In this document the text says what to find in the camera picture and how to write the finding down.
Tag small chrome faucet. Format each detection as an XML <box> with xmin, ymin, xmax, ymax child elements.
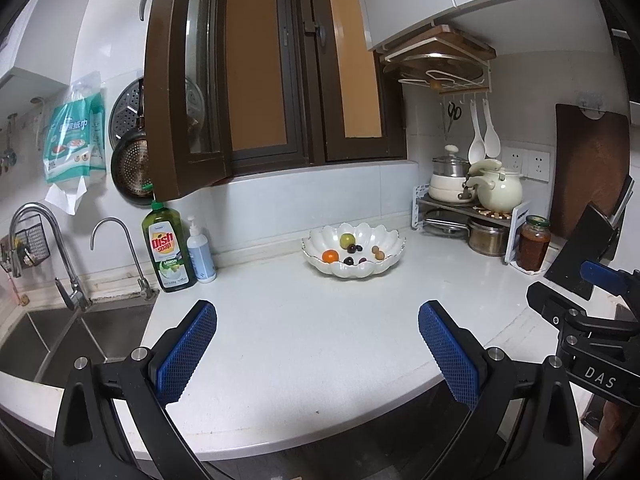
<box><xmin>89</xmin><ymin>216</ymin><xmax>158</xmax><ymax>301</ymax></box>

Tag green apple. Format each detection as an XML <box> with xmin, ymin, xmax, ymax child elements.
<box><xmin>340</xmin><ymin>233</ymin><xmax>356</xmax><ymax>249</ymax></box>

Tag plastic bag package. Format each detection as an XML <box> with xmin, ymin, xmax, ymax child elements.
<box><xmin>42</xmin><ymin>72</ymin><xmax>106</xmax><ymax>216</ymax></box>

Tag black wire sponge basket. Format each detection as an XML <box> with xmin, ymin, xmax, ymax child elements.
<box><xmin>14</xmin><ymin>214</ymin><xmax>50</xmax><ymax>268</ymax></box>

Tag steel pot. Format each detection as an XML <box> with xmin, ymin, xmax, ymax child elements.
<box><xmin>468</xmin><ymin>218</ymin><xmax>509</xmax><ymax>257</ymax></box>

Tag jar of red sauce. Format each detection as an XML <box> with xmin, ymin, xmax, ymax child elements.
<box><xmin>516</xmin><ymin>214</ymin><xmax>551</xmax><ymax>272</ymax></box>

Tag brown cutting board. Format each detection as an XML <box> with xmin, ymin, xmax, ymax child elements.
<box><xmin>550</xmin><ymin>104</ymin><xmax>630</xmax><ymax>238</ymax></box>

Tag glass pan lid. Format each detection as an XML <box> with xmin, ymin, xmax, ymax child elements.
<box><xmin>423</xmin><ymin>209</ymin><xmax>469</xmax><ymax>238</ymax></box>

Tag hanging rack with boards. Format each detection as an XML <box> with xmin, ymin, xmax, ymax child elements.
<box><xmin>380</xmin><ymin>25</ymin><xmax>497</xmax><ymax>94</ymax></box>

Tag open brown window sash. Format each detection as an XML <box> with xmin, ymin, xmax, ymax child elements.
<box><xmin>143</xmin><ymin>0</ymin><xmax>232</xmax><ymax>200</ymax></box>

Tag white pump soap bottle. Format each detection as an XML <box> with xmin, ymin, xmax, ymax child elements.
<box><xmin>186</xmin><ymin>216</ymin><xmax>217</xmax><ymax>283</ymax></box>

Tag white wall socket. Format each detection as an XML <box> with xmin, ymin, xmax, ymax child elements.
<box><xmin>501</xmin><ymin>146</ymin><xmax>526</xmax><ymax>174</ymax></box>
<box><xmin>525</xmin><ymin>150</ymin><xmax>551</xmax><ymax>183</ymax></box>

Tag green dish soap bottle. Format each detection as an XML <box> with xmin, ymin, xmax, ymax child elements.
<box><xmin>142</xmin><ymin>200</ymin><xmax>196</xmax><ymax>292</ymax></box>

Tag white metal shelf rack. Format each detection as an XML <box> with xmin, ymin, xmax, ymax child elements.
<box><xmin>411</xmin><ymin>184</ymin><xmax>530</xmax><ymax>264</ymax></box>

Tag cream pot with glass lid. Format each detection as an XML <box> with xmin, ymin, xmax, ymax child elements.
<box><xmin>427</xmin><ymin>144</ymin><xmax>475</xmax><ymax>204</ymax></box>

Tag white spoon right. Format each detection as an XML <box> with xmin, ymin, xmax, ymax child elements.
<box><xmin>483</xmin><ymin>98</ymin><xmax>501</xmax><ymax>158</ymax></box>

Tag orange tangerine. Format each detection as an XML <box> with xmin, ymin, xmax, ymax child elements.
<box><xmin>322</xmin><ymin>249</ymin><xmax>340</xmax><ymax>263</ymax></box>

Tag large chrome faucet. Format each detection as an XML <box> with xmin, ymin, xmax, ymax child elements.
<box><xmin>9</xmin><ymin>202</ymin><xmax>91</xmax><ymax>312</ymax></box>

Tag cream kettle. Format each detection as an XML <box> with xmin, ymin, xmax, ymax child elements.
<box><xmin>465</xmin><ymin>159</ymin><xmax>523</xmax><ymax>214</ymax></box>

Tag steel sink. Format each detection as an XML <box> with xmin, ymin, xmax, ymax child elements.
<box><xmin>1</xmin><ymin>301</ymin><xmax>153</xmax><ymax>388</ymax></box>

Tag black knife block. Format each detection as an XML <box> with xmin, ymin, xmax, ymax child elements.
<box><xmin>544</xmin><ymin>174</ymin><xmax>634</xmax><ymax>300</ymax></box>

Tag black scissors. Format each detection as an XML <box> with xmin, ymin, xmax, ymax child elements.
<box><xmin>446</xmin><ymin>102</ymin><xmax>462</xmax><ymax>132</ymax></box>

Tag hanging frying pan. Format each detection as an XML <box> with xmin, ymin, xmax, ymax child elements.
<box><xmin>111</xmin><ymin>129</ymin><xmax>153</xmax><ymax>207</ymax></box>

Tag white scalloped fruit bowl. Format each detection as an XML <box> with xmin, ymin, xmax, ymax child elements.
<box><xmin>302</xmin><ymin>222</ymin><xmax>406</xmax><ymax>280</ymax></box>

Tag white spoon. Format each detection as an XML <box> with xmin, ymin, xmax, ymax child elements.
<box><xmin>468</xmin><ymin>99</ymin><xmax>486</xmax><ymax>165</ymax></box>
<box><xmin>483</xmin><ymin>98</ymin><xmax>501</xmax><ymax>158</ymax></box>

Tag person's right hand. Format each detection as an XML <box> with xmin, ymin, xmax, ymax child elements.
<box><xmin>592</xmin><ymin>401</ymin><xmax>637</xmax><ymax>463</ymax></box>

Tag white spoon left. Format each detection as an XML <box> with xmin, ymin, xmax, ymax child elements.
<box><xmin>468</xmin><ymin>99</ymin><xmax>486</xmax><ymax>165</ymax></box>

